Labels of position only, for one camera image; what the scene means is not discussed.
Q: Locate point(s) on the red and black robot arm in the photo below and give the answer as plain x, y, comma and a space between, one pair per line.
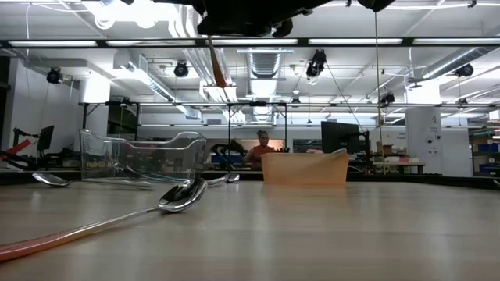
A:
17, 147

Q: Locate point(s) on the black background robot arm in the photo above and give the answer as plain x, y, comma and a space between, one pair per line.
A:
230, 147

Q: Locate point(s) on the black overhead beam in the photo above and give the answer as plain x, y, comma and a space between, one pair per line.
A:
203, 42

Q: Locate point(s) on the black hanging ceiling device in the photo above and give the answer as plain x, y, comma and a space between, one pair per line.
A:
386, 97
316, 62
181, 69
465, 70
54, 75

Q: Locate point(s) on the person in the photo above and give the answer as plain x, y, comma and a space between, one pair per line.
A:
259, 152

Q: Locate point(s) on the black computer monitor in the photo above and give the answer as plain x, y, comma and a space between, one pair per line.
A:
46, 137
340, 136

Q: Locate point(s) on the blue storage bin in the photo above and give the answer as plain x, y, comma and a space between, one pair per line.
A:
226, 159

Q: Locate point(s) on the brown cardboard box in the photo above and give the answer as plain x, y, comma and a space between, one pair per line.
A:
384, 149

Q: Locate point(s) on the background work desk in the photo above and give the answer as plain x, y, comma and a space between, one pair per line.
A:
398, 164

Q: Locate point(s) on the storage shelving with bins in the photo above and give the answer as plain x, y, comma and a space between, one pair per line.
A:
484, 148

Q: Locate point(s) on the clear plastic bin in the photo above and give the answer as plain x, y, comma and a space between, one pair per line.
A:
97, 156

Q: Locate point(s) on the silver ventilation duct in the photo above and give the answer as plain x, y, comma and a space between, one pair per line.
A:
265, 64
453, 60

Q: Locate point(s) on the black background workstation frame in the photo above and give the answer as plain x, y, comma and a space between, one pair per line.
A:
176, 104

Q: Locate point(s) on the black aluminium table frame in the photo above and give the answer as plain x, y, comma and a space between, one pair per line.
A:
429, 180

